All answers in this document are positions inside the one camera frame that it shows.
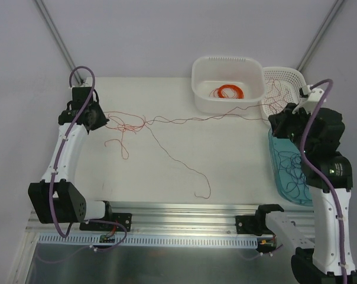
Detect white perforated basket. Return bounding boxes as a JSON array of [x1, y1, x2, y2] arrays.
[[259, 66, 307, 126]]

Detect teal translucent tray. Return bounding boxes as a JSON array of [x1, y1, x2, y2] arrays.
[[268, 130, 313, 206]]

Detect coiled orange cable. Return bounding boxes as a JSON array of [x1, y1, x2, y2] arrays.
[[218, 83, 245, 100]]

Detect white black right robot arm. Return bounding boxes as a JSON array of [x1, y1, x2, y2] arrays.
[[254, 104, 357, 283]]

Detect aluminium extrusion rail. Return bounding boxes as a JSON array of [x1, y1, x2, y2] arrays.
[[25, 202, 315, 238]]

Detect purple cables in tray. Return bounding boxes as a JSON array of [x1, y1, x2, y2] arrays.
[[277, 149, 314, 205]]

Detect red cables in basket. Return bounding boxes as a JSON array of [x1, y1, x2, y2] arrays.
[[262, 77, 300, 115]]

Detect left aluminium frame post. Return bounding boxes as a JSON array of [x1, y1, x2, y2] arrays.
[[33, 0, 76, 71]]

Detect white plastic tub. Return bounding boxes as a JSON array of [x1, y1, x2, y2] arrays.
[[192, 56, 266, 114]]

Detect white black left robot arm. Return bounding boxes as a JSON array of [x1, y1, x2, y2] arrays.
[[28, 87, 113, 230]]

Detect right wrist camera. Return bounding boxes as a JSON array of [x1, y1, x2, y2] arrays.
[[292, 85, 324, 114]]

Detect aluminium frame post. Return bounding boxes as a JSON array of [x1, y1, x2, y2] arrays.
[[296, 0, 347, 72], [33, 0, 76, 71]]

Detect white slotted cable duct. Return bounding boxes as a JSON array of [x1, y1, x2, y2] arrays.
[[38, 233, 258, 249]]

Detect right aluminium frame post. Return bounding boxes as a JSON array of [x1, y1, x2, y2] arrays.
[[296, 0, 347, 72]]

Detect orange cable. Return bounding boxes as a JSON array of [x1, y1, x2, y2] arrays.
[[150, 127, 212, 199], [218, 83, 245, 100]]

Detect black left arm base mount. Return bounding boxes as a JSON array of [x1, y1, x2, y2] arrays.
[[79, 201, 132, 232]]

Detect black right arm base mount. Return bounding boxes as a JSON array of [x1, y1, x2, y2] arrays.
[[235, 204, 284, 236]]

